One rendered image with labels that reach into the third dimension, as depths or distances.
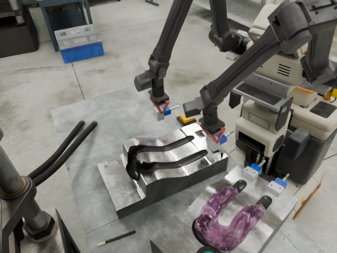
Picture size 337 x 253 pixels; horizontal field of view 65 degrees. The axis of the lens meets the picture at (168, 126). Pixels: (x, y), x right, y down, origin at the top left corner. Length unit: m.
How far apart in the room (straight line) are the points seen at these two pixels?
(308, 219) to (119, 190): 1.46
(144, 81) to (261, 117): 0.62
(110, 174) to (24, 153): 1.74
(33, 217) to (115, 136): 0.56
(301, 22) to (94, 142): 1.05
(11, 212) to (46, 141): 1.93
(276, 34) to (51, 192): 2.02
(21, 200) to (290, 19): 0.89
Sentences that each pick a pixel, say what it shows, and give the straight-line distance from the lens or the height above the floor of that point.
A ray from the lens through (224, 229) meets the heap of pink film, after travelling 0.93.
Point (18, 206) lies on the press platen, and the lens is 0.94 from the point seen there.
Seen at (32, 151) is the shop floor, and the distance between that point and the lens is 2.78.
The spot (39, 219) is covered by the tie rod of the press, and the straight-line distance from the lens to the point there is 1.09.
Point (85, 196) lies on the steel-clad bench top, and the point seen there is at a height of 0.80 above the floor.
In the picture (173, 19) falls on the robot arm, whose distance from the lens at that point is 1.01.
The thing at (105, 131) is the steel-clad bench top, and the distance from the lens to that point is 1.44.
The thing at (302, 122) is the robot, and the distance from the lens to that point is 1.64.
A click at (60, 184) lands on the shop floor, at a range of 2.37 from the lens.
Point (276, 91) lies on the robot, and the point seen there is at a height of 1.06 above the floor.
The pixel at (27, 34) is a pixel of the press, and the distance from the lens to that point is 4.79.
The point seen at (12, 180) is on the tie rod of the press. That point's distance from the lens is 0.93.
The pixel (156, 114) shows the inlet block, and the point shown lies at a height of 0.95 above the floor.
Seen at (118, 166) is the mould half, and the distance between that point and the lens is 1.16.
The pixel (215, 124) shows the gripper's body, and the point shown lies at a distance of 1.06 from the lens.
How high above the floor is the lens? 1.71
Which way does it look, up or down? 40 degrees down
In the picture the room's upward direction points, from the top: 3 degrees counter-clockwise
